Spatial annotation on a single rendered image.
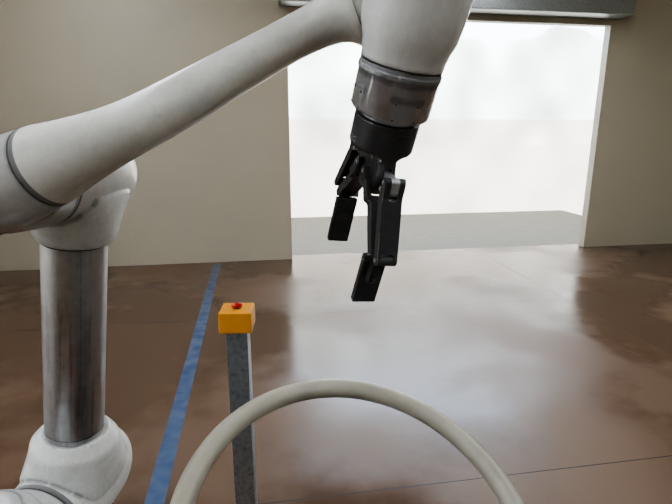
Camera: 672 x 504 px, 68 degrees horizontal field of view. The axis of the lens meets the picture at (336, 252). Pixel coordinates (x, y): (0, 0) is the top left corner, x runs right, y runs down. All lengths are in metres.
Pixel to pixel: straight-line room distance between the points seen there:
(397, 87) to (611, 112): 7.80
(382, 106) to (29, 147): 0.39
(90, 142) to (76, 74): 6.28
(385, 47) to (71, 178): 0.38
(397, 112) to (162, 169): 6.21
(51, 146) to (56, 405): 0.51
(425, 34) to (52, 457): 0.91
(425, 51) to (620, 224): 8.19
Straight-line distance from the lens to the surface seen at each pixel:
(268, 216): 6.67
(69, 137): 0.64
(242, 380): 1.97
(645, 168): 8.74
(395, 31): 0.51
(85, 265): 0.88
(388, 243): 0.55
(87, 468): 1.06
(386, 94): 0.53
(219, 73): 0.63
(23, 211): 0.70
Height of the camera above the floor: 1.73
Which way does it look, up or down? 14 degrees down
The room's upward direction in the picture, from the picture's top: straight up
